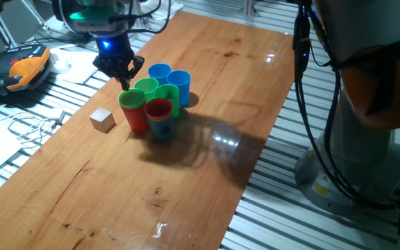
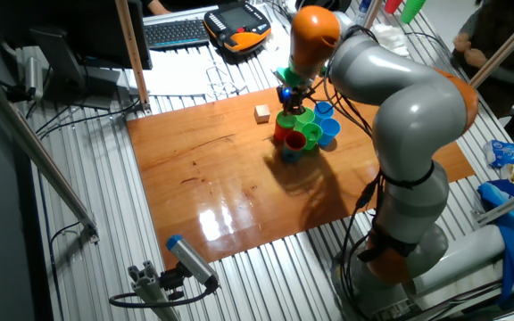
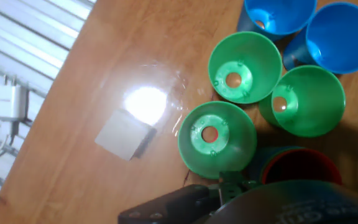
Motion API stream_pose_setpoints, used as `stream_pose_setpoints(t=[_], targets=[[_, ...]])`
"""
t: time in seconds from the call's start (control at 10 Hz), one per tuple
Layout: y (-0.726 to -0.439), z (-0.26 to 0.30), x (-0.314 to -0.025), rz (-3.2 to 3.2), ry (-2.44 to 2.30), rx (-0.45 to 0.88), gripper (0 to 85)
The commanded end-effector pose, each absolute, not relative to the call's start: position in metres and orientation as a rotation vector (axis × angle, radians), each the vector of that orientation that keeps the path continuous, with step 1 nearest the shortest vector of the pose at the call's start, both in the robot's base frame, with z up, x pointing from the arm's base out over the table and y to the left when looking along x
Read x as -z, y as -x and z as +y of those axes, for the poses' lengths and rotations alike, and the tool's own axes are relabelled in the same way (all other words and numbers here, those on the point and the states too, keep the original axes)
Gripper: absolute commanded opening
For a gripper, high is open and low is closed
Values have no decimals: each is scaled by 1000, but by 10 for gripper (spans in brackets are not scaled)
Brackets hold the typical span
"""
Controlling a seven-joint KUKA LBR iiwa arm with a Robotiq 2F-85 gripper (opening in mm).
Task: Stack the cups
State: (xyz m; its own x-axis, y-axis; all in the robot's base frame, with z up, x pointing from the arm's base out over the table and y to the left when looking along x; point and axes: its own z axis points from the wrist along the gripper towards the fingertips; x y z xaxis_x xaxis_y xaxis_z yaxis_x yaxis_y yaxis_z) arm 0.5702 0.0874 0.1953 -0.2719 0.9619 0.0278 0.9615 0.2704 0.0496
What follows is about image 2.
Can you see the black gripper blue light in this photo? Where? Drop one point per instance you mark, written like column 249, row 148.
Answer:
column 290, row 95

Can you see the person's forearm dark sleeve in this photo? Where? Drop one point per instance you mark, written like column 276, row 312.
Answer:
column 159, row 6

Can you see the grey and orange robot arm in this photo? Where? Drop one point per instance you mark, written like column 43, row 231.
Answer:
column 417, row 120

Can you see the red cup stack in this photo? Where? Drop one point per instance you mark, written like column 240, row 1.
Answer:
column 393, row 5

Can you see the green cup stack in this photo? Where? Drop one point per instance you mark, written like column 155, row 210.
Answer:
column 412, row 10

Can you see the person's bare hand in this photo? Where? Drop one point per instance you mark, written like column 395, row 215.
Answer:
column 475, row 58
column 462, row 42

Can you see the small wooden block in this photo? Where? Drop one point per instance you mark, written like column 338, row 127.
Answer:
column 262, row 114

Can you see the orange and black teach pendant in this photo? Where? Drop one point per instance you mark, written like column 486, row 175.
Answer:
column 234, row 18

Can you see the varnished wooden board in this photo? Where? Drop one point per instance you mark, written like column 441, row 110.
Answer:
column 217, row 187

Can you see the white paper sheet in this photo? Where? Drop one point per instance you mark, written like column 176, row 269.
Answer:
column 181, row 73

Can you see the clear plastic bottle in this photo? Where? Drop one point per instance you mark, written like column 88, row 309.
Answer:
column 362, row 11

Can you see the white crumpled tissue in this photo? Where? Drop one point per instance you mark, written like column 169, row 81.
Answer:
column 393, row 38

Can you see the black computer keyboard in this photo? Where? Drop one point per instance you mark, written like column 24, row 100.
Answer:
column 176, row 33

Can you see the black computer monitor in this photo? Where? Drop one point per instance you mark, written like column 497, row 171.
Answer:
column 96, row 35

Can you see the blue tissue pack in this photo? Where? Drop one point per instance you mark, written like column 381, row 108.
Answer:
column 507, row 153

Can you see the person in dark jacket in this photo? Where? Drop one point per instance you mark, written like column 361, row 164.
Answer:
column 507, row 53

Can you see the white cylinder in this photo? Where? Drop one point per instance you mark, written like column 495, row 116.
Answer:
column 462, row 258

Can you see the short aluminium profile stub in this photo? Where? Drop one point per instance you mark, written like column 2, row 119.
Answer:
column 150, row 290

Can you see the small silver cylinder device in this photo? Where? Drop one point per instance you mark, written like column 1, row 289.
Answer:
column 34, row 78

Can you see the aluminium frame profile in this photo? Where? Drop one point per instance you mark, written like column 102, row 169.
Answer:
column 507, row 206
column 373, row 13
column 502, row 49
column 29, row 142

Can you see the brown upright frame post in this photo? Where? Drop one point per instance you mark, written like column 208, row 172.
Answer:
column 132, row 53

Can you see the silver camera with blue cap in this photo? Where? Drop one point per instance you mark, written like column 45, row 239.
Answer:
column 192, row 260

